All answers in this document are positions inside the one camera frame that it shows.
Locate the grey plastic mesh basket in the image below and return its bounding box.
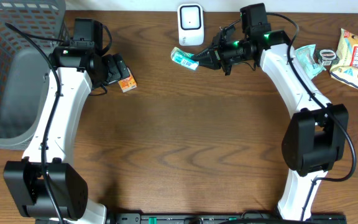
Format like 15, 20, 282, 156
0, 0, 70, 151

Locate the teal snack packet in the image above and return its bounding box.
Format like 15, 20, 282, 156
295, 44, 326, 80

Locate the white barcode scanner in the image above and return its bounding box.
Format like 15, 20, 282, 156
177, 3, 204, 46

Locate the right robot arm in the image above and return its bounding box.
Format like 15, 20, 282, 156
191, 27, 349, 222

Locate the small orange tissue pack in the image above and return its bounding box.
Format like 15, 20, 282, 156
118, 69, 137, 93

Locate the small teal tissue pack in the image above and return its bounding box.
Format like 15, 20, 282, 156
170, 47, 199, 70

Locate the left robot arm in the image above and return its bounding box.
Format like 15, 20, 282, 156
3, 47, 131, 223

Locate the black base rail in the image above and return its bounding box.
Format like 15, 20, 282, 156
107, 212, 347, 224

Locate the black round-label box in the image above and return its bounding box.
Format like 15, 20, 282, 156
314, 49, 339, 66

